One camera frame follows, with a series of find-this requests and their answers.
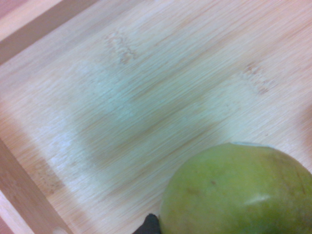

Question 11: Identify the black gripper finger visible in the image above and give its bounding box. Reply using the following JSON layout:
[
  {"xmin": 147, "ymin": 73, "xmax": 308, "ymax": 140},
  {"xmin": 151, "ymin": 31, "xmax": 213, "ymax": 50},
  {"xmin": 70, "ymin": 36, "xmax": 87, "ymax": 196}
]
[{"xmin": 135, "ymin": 213, "xmax": 162, "ymax": 234}]

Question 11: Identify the green apple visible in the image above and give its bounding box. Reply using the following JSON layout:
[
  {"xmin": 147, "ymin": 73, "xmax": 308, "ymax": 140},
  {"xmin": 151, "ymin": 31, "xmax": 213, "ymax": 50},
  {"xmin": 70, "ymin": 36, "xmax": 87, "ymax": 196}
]
[{"xmin": 159, "ymin": 142, "xmax": 312, "ymax": 234}]

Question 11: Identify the light wooden tray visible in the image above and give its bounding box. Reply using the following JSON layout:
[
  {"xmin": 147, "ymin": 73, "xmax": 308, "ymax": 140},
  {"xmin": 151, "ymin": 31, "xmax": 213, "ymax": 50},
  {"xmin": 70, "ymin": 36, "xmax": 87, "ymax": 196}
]
[{"xmin": 0, "ymin": 0, "xmax": 312, "ymax": 234}]

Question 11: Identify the reddish wooden coffee table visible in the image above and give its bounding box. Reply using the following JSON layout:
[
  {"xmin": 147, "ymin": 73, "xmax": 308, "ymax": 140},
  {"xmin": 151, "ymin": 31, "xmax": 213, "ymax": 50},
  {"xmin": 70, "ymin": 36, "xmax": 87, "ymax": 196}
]
[{"xmin": 0, "ymin": 0, "xmax": 63, "ymax": 234}]

